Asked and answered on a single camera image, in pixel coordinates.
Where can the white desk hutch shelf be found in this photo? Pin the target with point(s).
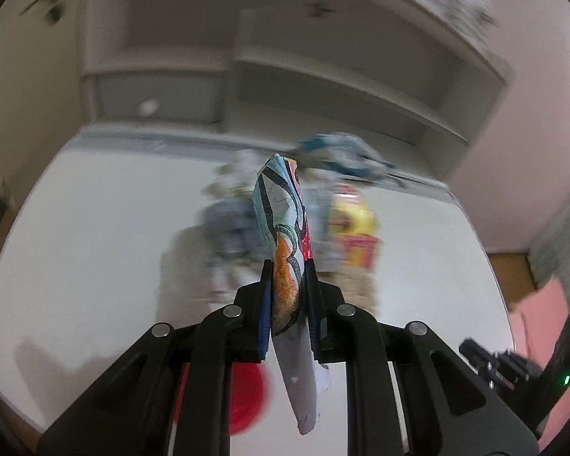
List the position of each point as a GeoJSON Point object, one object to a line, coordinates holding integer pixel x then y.
{"type": "Point", "coordinates": [387, 71]}

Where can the peanuts pile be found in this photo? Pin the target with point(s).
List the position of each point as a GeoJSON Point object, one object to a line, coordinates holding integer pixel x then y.
{"type": "Point", "coordinates": [357, 285]}

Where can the black lock knob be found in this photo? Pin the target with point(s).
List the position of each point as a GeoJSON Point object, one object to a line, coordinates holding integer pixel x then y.
{"type": "Point", "coordinates": [54, 14]}

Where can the grey drawer with knob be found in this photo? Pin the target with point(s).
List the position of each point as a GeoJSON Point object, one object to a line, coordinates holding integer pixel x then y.
{"type": "Point", "coordinates": [186, 97]}

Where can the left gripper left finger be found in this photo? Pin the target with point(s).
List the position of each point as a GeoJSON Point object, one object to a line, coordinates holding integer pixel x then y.
{"type": "Point", "coordinates": [170, 392]}

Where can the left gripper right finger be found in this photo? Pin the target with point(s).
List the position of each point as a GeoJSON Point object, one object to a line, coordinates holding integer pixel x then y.
{"type": "Point", "coordinates": [408, 392]}

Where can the red plastic cup lid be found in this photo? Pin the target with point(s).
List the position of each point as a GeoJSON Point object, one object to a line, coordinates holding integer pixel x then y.
{"type": "Point", "coordinates": [249, 396]}

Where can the blue white snack bag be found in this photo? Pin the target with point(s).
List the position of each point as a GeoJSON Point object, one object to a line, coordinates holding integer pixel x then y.
{"type": "Point", "coordinates": [343, 153]}

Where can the colourful drawing paper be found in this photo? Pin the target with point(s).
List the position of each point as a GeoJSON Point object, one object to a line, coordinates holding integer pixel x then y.
{"type": "Point", "coordinates": [282, 220]}

